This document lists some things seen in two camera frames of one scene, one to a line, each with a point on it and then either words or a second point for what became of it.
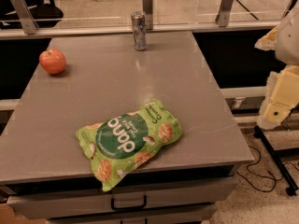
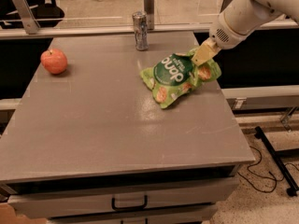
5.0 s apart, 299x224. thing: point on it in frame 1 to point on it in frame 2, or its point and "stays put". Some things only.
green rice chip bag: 123,141 to 176,75
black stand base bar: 286,176 stays put
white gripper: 289,41 to 224,35
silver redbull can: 138,23 stays put
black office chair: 40,2 stays put
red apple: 52,61 stays put
